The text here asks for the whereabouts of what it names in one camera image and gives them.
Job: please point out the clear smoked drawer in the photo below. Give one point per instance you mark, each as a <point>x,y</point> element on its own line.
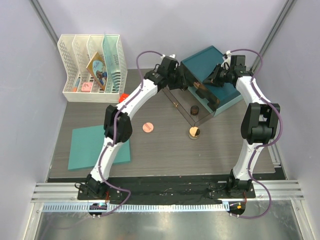
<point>183,100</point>
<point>201,90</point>

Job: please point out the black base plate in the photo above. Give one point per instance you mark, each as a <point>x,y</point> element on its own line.
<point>152,188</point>

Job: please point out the illustrated picture book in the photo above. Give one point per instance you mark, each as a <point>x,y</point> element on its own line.
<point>97,68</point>

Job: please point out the pink round compact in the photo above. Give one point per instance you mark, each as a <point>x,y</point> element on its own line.
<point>148,127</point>

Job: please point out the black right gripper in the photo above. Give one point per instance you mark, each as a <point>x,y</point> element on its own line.
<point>212,80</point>

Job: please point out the teal drawer cabinet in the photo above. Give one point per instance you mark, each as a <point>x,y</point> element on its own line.
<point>207,75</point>

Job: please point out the aluminium front rail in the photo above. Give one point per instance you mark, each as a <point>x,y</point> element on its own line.
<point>62,197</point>

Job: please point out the pink square eraser box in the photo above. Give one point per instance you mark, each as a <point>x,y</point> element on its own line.
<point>86,87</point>

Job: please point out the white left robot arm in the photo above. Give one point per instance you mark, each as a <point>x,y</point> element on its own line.
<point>118,127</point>

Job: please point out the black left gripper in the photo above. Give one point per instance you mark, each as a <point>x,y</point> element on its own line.
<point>181,82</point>

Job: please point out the dark amber round jar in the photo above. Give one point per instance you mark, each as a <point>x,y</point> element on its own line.
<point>194,110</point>

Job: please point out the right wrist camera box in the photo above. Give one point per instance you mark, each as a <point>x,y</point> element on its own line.
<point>238,63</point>

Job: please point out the white mesh file organizer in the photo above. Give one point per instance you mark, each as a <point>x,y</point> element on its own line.
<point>76,50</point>

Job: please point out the red cube block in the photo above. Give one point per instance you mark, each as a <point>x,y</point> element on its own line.
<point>123,97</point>

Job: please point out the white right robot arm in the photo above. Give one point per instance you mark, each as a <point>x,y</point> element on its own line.
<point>258,127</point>

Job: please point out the orange blue marker pen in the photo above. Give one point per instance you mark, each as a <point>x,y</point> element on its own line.
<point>76,85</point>

